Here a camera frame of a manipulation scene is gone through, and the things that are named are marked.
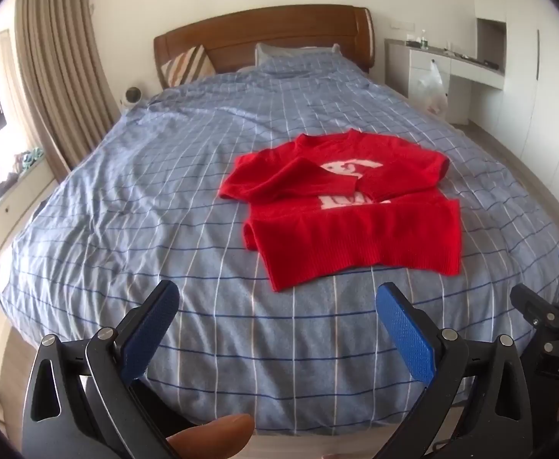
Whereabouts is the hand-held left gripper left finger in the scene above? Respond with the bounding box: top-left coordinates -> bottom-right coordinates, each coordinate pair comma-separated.
22,280 -> 181,459

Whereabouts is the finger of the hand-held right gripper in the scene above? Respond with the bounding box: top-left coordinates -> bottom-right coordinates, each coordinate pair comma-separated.
509,284 -> 559,333

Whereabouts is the wooden bed headboard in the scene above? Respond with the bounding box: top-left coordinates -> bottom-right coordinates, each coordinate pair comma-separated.
153,5 -> 376,91

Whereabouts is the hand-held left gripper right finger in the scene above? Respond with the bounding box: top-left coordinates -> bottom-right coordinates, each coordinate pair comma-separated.
375,282 -> 541,459

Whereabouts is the white window bench cabinet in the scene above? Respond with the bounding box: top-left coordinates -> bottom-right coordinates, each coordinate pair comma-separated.
0,158 -> 57,326

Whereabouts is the striped brown pillow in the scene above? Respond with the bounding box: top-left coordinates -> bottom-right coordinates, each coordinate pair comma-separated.
161,44 -> 216,91

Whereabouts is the clear plastic bag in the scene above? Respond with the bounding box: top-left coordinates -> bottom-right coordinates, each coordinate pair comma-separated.
413,60 -> 450,116

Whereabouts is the white desk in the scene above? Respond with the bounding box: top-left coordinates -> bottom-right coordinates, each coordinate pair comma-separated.
385,38 -> 507,125

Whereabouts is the red knit sweater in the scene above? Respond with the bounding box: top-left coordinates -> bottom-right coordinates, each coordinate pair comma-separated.
218,129 -> 463,292

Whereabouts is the grey pillow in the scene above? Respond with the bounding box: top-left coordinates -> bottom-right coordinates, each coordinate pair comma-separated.
254,42 -> 342,65

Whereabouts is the pile of cloths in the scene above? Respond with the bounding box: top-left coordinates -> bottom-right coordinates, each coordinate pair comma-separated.
7,146 -> 46,175

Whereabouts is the white wardrobe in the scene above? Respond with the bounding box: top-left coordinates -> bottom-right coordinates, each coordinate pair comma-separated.
468,0 -> 559,230

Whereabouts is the person's left hand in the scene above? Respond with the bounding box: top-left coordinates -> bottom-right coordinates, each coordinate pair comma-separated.
166,413 -> 255,459

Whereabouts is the beige curtain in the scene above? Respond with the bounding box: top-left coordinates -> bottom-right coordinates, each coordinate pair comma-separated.
14,0 -> 122,185

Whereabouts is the blue checked blanket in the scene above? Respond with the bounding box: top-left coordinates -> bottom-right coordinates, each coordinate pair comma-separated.
0,44 -> 559,433

